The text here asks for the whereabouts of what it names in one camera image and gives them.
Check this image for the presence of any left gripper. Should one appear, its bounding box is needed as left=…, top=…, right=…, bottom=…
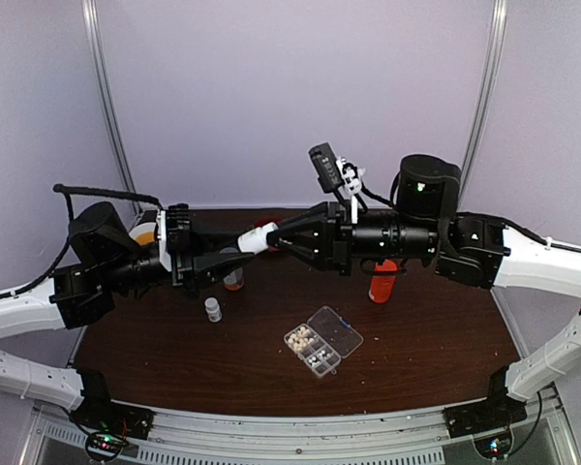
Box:
left=101, top=219, right=255, bottom=301

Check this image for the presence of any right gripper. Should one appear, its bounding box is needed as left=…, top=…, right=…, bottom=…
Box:
left=265, top=200, right=440, bottom=279

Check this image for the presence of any grey capped supplement bottle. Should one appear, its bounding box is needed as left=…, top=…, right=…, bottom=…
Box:
left=221, top=247, right=245, bottom=292

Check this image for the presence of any small white bottle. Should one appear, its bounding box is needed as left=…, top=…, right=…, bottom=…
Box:
left=204, top=296, right=222, bottom=323
left=237, top=222, right=278, bottom=255

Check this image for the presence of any orange pill bottle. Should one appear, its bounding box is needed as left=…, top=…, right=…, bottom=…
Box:
left=368, top=260, right=398, bottom=304

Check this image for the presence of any clear plastic pill organizer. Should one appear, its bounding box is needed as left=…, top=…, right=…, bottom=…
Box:
left=283, top=306, right=364, bottom=379

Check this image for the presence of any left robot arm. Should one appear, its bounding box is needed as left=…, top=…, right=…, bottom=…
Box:
left=0, top=201, right=278, bottom=430

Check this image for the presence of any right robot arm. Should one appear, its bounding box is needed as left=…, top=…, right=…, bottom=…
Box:
left=266, top=154, right=581, bottom=428

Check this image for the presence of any red floral plate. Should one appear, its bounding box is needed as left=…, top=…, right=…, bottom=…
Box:
left=254, top=217, right=282, bottom=254

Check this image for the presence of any floral mug yellow inside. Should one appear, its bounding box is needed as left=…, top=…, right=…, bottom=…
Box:
left=129, top=221, right=157, bottom=246

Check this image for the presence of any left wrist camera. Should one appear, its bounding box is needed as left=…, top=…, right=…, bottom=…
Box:
left=156, top=203, right=191, bottom=271

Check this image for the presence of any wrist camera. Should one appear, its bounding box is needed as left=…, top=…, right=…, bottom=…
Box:
left=156, top=203, right=191, bottom=271
left=308, top=141, right=369, bottom=224

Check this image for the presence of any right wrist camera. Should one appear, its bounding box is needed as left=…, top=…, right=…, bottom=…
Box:
left=308, top=141, right=369, bottom=224

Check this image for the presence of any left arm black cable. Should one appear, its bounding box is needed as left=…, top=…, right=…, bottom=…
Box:
left=0, top=182, right=164, bottom=301

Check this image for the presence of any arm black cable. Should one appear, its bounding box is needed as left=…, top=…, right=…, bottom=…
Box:
left=0, top=182, right=164, bottom=301
left=362, top=186, right=581, bottom=258

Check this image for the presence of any front aluminium rail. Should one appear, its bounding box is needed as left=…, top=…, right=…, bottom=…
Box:
left=15, top=388, right=581, bottom=464

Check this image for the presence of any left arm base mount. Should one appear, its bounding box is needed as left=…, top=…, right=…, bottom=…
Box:
left=68, top=370, right=154, bottom=463

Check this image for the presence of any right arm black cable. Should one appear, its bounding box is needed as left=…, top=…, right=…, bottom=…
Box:
left=362, top=186, right=581, bottom=258

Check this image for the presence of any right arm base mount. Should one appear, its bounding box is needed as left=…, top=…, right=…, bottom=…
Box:
left=443, top=366, right=527, bottom=461

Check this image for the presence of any left aluminium frame post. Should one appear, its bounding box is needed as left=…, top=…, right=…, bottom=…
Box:
left=81, top=0, right=136, bottom=194

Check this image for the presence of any aluminium frame post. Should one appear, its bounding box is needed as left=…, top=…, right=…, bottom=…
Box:
left=462, top=0, right=507, bottom=184
left=81, top=0, right=136, bottom=194

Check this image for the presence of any right aluminium frame post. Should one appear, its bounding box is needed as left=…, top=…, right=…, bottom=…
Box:
left=462, top=0, right=507, bottom=184

